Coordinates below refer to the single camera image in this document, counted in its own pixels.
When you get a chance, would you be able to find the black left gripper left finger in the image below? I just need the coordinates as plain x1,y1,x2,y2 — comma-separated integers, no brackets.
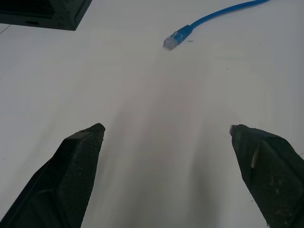
0,123,106,228

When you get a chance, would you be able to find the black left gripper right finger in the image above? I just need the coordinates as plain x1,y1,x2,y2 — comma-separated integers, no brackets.
229,123,304,228

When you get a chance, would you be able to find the black electronic box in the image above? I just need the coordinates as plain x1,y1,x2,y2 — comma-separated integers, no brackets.
0,0,93,31

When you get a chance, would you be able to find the blue ethernet cable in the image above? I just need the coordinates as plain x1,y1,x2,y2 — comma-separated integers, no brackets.
163,0,272,51

